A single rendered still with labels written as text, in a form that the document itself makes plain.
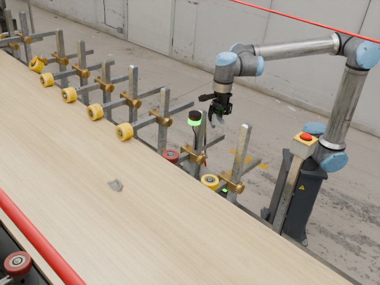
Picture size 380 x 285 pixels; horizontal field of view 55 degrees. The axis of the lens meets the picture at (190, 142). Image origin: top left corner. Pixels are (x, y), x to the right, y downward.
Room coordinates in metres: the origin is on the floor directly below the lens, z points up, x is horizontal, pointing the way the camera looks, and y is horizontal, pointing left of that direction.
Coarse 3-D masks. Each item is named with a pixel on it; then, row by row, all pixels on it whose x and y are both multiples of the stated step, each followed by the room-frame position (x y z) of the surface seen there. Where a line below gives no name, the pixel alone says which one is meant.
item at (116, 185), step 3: (114, 180) 1.18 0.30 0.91; (117, 180) 1.17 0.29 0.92; (120, 180) 1.19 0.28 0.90; (108, 183) 1.15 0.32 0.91; (111, 183) 1.16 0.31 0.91; (114, 183) 1.15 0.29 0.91; (117, 183) 1.16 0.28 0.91; (120, 183) 1.17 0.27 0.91; (108, 186) 1.14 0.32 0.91; (111, 186) 1.14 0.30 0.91; (114, 186) 1.13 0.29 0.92; (117, 186) 1.14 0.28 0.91; (120, 186) 1.15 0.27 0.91; (123, 186) 1.15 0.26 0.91; (114, 189) 1.12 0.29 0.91; (117, 189) 1.13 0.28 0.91; (120, 189) 1.12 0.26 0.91
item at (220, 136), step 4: (216, 136) 1.69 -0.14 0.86; (220, 136) 1.70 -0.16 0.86; (208, 140) 1.64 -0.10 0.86; (212, 140) 1.65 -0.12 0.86; (216, 140) 1.67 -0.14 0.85; (220, 140) 1.69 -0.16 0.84; (208, 144) 1.61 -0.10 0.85; (212, 144) 1.64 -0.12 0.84; (184, 152) 1.51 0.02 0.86; (180, 156) 1.47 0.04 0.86; (184, 156) 1.48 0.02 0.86; (188, 156) 1.50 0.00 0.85; (180, 160) 1.45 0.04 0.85; (184, 160) 1.48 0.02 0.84; (176, 164) 1.43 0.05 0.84
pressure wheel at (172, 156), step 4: (164, 152) 1.42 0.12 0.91; (168, 152) 1.43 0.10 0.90; (172, 152) 1.44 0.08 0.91; (176, 152) 1.44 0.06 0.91; (164, 156) 1.39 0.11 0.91; (168, 156) 1.40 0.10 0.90; (172, 156) 1.40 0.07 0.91; (176, 156) 1.40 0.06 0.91; (168, 160) 1.38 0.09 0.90; (172, 160) 1.38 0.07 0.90; (176, 160) 1.39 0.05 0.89
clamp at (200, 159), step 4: (188, 144) 1.57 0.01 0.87; (180, 148) 1.54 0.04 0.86; (184, 148) 1.53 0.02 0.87; (188, 148) 1.53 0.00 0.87; (180, 152) 1.54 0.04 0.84; (188, 152) 1.51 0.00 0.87; (192, 156) 1.49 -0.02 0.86; (196, 156) 1.47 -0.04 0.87; (200, 156) 1.48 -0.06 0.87; (204, 156) 1.49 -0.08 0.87; (192, 160) 1.49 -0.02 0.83; (196, 160) 1.46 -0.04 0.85; (200, 160) 1.46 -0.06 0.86; (204, 160) 1.49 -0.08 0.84; (196, 164) 1.47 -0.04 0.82; (200, 164) 1.46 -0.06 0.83
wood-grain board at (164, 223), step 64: (0, 64) 2.22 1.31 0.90; (0, 128) 1.48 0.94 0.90; (64, 128) 1.54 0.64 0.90; (64, 192) 1.08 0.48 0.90; (128, 192) 1.12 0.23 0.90; (192, 192) 1.17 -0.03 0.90; (64, 256) 0.78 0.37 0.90; (128, 256) 0.81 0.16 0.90; (192, 256) 0.84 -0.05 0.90; (256, 256) 0.87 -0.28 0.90
